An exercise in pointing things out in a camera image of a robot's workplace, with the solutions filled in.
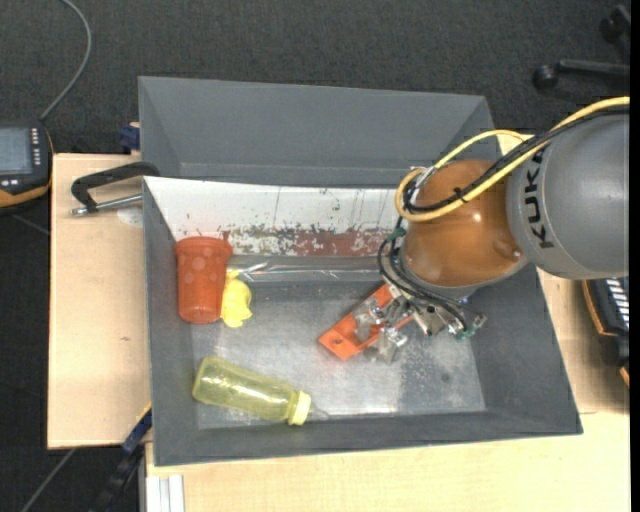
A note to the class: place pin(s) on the orange flat block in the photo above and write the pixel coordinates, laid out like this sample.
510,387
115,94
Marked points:
340,340

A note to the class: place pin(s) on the yellow crumpled soft toy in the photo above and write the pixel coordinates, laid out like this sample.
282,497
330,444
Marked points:
236,300

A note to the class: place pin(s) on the pale wood flat board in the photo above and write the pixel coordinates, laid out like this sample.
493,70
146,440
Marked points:
95,310

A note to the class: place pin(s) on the grey metal bin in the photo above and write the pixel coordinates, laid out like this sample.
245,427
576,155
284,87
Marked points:
310,130

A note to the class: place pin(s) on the orange plastic cup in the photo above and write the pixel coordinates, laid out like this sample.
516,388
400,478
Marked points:
201,280

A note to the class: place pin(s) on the yellow clear baby bottle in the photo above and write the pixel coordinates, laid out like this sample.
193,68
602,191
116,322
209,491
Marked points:
240,390

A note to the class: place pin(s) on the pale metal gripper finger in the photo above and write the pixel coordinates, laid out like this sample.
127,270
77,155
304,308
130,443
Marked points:
371,320
387,347

